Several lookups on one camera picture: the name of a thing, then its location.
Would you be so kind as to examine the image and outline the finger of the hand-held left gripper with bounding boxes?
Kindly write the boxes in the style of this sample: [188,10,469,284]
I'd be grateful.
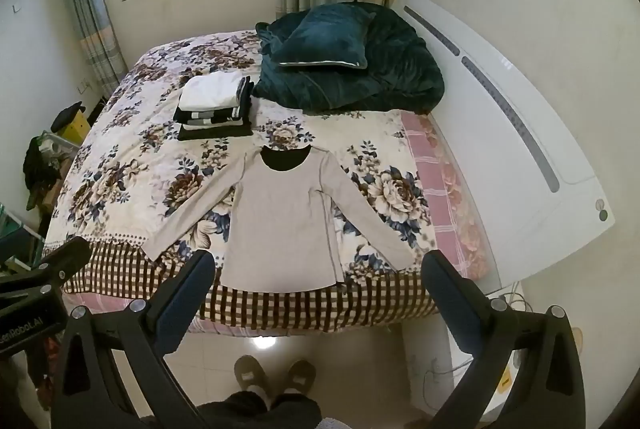
[0,236,93,297]

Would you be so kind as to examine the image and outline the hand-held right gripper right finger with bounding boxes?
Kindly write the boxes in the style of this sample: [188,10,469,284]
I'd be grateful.
[421,251,587,429]

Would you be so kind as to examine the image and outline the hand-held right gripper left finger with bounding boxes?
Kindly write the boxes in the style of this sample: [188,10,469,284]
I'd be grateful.
[51,250,216,429]

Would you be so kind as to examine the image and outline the beige long-sleeve shirt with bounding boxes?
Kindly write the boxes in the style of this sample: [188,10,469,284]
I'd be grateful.
[142,146,418,293]

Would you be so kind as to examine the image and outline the dark clothes pile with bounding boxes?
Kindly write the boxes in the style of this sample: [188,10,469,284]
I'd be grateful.
[22,136,63,210]

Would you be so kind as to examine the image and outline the stack of folded clothes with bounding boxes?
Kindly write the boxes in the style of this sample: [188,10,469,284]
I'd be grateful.
[173,72,255,142]

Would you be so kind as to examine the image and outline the pink checked bed sheet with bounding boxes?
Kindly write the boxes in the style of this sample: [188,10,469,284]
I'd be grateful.
[402,112,493,282]

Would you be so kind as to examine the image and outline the white bedside cabinet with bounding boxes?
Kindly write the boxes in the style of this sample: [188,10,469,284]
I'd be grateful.
[400,281,583,429]

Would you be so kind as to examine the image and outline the person's brown slipper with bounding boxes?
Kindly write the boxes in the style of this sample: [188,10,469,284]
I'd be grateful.
[234,355,269,402]
[283,360,317,399]

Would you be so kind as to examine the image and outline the floral bed cover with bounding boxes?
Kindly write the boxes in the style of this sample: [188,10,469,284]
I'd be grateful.
[41,29,493,340]

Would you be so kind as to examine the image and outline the yellow box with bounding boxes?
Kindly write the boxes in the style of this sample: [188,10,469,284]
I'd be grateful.
[59,110,92,145]

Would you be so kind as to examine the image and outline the person's dark trousers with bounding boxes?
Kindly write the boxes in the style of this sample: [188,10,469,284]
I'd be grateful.
[195,388,322,429]

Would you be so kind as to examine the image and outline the white bed headboard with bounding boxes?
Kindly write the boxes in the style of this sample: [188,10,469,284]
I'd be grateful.
[392,0,616,292]

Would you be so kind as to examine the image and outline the dark teal blanket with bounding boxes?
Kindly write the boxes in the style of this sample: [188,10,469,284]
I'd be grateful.
[251,2,446,115]

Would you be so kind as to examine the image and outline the dark teal pillow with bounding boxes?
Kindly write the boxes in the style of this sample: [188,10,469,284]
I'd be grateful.
[272,6,377,70]

